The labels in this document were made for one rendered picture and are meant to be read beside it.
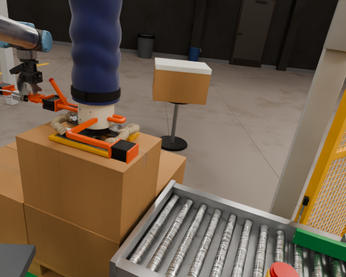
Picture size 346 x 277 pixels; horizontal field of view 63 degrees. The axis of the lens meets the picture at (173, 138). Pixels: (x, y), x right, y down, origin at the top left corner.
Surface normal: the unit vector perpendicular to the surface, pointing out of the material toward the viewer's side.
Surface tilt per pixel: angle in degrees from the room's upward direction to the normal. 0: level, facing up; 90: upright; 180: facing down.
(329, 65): 90
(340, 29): 90
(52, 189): 90
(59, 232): 90
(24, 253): 0
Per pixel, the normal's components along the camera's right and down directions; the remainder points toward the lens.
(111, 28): 0.85, 0.11
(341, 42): -0.37, 0.36
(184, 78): 0.09, 0.43
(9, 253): 0.12, -0.90
